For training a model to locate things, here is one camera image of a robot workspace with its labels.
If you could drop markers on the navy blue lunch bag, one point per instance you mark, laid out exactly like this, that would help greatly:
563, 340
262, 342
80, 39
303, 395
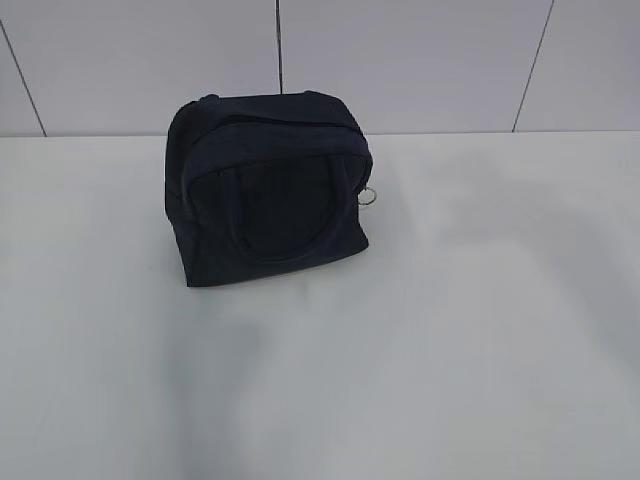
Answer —
259, 186

